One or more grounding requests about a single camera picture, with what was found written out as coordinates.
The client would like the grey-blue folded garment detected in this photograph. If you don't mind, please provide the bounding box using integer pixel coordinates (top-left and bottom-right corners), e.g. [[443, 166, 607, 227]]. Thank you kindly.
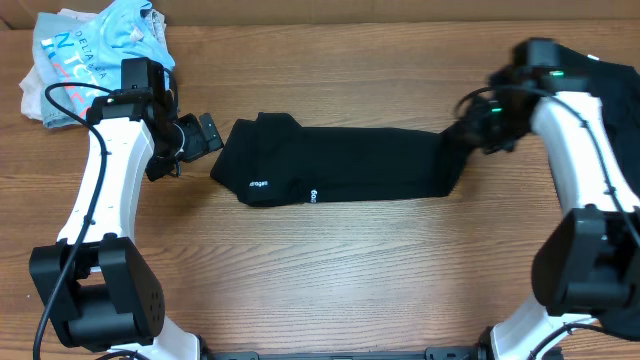
[[40, 14, 121, 118]]

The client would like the black t-shirt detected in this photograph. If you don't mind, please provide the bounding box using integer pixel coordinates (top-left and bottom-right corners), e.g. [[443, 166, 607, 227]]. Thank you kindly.
[[210, 113, 473, 207]]

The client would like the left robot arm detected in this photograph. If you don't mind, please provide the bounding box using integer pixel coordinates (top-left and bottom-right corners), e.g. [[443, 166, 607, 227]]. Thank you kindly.
[[29, 57, 224, 360]]

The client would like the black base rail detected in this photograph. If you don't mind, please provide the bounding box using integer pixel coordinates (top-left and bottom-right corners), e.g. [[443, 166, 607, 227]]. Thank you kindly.
[[208, 346, 487, 360]]

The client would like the pale pink folded garment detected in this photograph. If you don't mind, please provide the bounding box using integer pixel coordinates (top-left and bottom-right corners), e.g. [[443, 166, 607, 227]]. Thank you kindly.
[[19, 8, 169, 123]]

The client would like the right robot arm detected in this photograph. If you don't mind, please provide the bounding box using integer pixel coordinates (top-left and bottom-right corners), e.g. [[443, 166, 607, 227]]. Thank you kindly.
[[449, 38, 639, 359]]

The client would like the black clothes pile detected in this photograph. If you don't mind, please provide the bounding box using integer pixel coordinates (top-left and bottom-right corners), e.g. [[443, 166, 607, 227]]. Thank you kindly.
[[549, 43, 640, 341]]

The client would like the light blue printed t-shirt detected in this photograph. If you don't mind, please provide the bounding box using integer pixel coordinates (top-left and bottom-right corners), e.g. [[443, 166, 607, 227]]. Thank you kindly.
[[32, 0, 175, 90]]

